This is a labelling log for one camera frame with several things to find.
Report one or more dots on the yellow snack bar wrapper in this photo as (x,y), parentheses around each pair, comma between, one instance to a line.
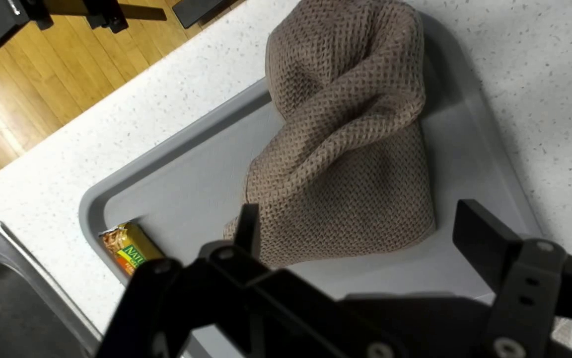
(130,247)

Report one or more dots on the grey plastic tray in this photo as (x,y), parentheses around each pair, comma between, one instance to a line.
(424,301)

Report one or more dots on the brown waffle towel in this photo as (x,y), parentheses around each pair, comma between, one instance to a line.
(347,174)

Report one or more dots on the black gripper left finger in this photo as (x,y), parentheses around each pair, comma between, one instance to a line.
(261,313)

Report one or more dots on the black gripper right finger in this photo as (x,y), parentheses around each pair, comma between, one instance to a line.
(531,281)

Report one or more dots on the stainless steel sink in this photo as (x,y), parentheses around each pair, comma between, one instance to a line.
(37,317)

